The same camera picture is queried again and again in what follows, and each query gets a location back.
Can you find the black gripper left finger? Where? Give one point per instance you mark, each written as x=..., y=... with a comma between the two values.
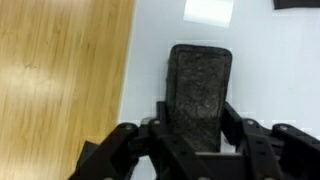
x=133, y=153

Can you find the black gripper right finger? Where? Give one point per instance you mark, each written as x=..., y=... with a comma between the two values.
x=276, y=153

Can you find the black tape square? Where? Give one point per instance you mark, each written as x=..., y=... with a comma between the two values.
x=296, y=3
x=87, y=151

